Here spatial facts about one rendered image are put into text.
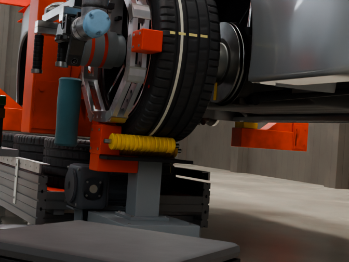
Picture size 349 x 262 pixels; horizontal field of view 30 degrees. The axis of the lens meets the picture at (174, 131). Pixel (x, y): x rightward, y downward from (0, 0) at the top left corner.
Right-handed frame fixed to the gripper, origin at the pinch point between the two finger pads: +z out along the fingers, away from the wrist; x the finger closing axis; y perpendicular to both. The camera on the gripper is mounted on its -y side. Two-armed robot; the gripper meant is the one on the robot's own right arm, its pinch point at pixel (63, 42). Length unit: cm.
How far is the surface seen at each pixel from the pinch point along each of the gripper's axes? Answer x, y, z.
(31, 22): -4, 16, 65
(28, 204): -12, -63, 78
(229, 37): -66, 11, 3
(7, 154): 6, -40, 48
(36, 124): -7, -27, 54
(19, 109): -43, -16, 247
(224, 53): -65, 5, 4
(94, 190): -27, -52, 33
